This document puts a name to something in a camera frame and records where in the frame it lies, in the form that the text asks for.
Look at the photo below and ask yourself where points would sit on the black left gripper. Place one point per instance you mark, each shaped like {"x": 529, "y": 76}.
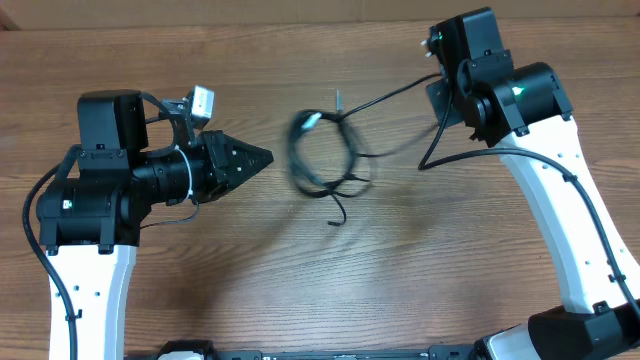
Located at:
{"x": 217, "y": 151}

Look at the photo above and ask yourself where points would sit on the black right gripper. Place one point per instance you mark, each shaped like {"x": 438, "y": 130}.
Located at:
{"x": 440, "y": 96}

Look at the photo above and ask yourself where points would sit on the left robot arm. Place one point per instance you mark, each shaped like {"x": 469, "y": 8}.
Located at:
{"x": 93, "y": 206}

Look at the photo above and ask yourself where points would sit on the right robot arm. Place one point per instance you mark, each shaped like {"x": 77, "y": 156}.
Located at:
{"x": 523, "y": 116}

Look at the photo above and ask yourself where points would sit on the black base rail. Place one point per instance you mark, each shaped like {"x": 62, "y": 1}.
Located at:
{"x": 204, "y": 350}

